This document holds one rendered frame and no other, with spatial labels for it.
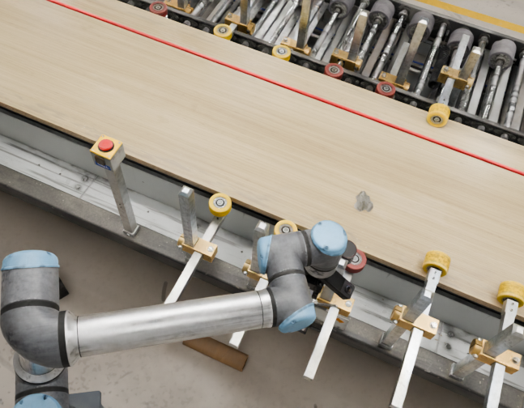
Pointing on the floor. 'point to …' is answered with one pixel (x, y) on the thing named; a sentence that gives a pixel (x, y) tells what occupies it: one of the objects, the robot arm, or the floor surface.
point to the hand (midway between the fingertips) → (316, 295)
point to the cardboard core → (219, 351)
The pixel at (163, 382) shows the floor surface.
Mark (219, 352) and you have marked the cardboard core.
